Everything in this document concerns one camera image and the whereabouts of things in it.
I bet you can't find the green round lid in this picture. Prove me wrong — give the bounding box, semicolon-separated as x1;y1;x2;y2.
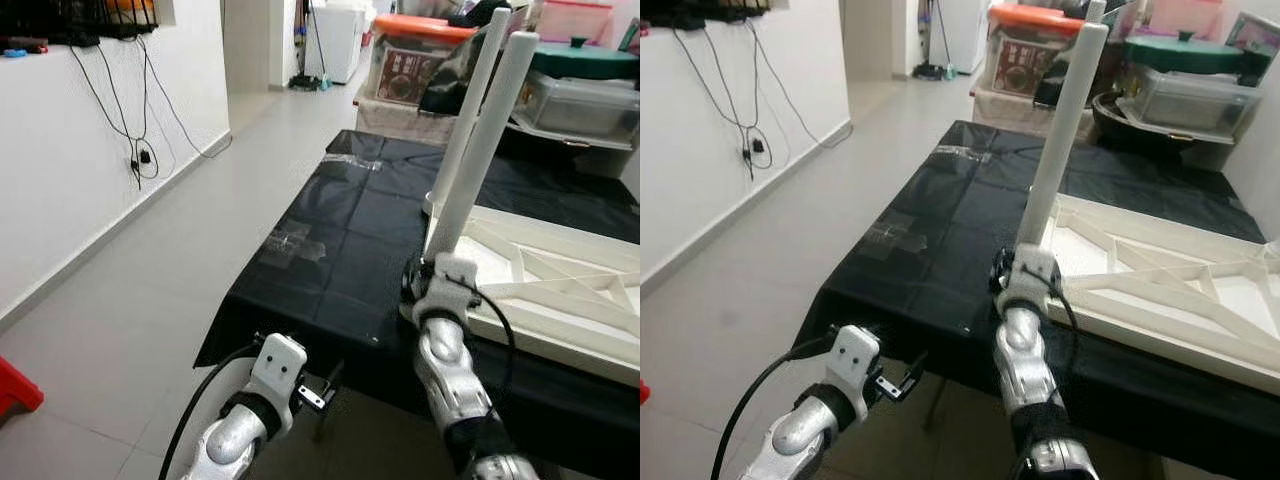
530;38;641;81
1125;30;1251;73

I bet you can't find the orange lid storage box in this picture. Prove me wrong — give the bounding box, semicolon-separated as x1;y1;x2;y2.
365;12;479;106
985;3;1086;96

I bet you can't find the white plastic children table top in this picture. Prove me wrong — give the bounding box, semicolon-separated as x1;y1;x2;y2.
400;195;641;386
1030;190;1280;386

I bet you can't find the white appliance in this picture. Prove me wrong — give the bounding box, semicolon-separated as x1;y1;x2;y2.
935;0;991;73
305;0;371;86

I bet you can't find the black tablecloth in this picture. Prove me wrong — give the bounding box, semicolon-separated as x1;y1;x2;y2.
795;120;1280;480
195;128;641;480

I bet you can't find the black round bowl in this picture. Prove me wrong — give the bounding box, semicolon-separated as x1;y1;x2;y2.
1090;92;1236;166
505;110;641;176

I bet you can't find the clear plastic storage box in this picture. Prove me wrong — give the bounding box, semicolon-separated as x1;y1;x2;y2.
1120;65;1263;141
515;72;641;146

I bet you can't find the pink plastic box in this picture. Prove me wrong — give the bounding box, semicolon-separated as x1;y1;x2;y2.
535;0;613;43
1145;0;1226;39

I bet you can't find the beige patterned box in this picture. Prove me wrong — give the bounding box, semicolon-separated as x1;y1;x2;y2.
972;85;1061;136
355;95;461;143

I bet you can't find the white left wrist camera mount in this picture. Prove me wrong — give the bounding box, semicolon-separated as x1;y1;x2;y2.
822;325;881;416
250;333;309;421

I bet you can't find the black wire rack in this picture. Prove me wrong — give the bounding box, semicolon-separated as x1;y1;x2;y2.
640;0;771;23
0;0;159;43

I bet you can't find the black head mop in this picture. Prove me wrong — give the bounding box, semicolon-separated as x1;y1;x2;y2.
290;0;333;91
915;0;956;81

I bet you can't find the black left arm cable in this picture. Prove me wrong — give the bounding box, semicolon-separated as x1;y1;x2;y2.
160;342;263;480
712;335;836;480

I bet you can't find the black wall cable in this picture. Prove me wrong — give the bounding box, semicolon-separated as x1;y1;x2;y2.
672;25;853;181
65;40;233;189

